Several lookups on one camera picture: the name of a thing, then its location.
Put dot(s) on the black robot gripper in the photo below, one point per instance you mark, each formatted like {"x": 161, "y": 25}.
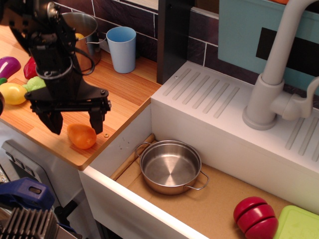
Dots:
{"x": 66, "y": 91}

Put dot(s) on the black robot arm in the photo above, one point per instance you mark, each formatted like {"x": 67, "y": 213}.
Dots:
{"x": 43, "y": 33}

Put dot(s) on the shallow steel pan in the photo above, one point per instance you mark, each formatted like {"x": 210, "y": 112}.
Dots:
{"x": 171, "y": 167}

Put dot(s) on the green toy lettuce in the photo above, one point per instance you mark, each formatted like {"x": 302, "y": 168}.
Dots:
{"x": 34, "y": 83}

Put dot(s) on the light blue plastic cup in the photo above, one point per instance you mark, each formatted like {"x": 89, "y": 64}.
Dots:
{"x": 122, "y": 46}

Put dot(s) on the yellow toy in pot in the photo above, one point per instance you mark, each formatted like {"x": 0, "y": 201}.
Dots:
{"x": 79, "y": 36}

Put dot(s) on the red toy pepper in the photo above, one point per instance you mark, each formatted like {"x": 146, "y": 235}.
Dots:
{"x": 29, "y": 69}

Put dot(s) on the grey toy faucet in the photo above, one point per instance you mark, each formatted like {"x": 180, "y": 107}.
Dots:
{"x": 268, "y": 99}

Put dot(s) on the red wooden toy apple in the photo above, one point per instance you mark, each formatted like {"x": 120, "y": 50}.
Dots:
{"x": 256, "y": 218}

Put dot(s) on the blue clamp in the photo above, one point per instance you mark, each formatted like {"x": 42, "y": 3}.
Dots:
{"x": 26, "y": 193}

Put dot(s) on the white toy sink unit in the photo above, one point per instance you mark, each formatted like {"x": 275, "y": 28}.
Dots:
{"x": 203, "y": 108}

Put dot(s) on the yellow toy lemon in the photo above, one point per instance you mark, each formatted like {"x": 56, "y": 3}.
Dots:
{"x": 13, "y": 93}

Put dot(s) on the silver toy oven panel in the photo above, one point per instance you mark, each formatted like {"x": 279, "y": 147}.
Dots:
{"x": 19, "y": 165}

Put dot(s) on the tall steel pot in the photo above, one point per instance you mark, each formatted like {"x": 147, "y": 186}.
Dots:
{"x": 88, "y": 26}

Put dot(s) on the orange plastic toy carrot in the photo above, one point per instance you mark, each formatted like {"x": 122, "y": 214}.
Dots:
{"x": 82, "y": 136}

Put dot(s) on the purple toy eggplant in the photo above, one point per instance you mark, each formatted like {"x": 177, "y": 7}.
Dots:
{"x": 8, "y": 66}

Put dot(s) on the green plastic cutting board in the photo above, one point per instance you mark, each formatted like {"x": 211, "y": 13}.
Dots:
{"x": 297, "y": 223}

